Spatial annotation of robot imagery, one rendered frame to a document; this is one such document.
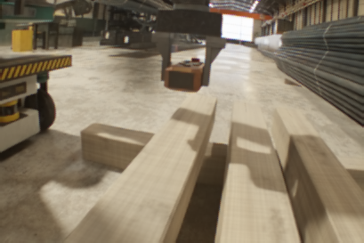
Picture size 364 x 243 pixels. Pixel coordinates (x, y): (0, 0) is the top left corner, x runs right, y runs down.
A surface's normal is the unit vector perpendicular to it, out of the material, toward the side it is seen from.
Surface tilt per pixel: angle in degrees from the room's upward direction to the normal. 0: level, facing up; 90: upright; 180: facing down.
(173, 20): 90
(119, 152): 90
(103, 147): 90
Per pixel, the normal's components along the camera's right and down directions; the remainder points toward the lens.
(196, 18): -0.21, 0.25
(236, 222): 0.08, -0.96
